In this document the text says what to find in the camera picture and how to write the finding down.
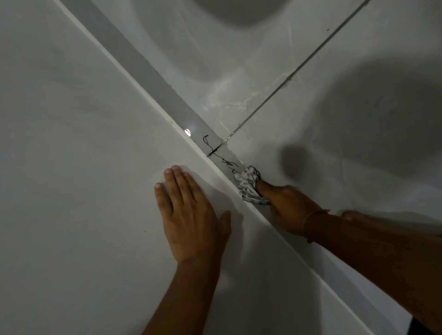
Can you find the person's right hand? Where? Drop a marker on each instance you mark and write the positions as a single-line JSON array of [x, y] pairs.
[[293, 208]]

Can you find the person's left hand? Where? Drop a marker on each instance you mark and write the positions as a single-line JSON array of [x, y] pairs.
[[193, 227]]

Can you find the person's left thumb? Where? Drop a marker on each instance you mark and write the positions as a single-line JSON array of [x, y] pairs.
[[225, 222]]

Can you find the person's left little finger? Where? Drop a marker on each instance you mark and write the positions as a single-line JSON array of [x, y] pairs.
[[162, 200]]

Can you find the person's left middle finger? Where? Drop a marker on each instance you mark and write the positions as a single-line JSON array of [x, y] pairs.
[[181, 183]]

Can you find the white tissue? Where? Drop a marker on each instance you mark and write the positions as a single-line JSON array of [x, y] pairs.
[[247, 183]]

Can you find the person's right forearm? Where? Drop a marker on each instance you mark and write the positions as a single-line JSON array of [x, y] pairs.
[[380, 255]]

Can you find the person's left forearm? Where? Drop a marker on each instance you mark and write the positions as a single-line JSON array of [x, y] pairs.
[[183, 296]]

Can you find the grey skirting strip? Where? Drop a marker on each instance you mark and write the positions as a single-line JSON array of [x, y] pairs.
[[152, 81]]

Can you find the person's dark shorts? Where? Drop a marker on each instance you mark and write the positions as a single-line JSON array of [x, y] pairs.
[[423, 328]]

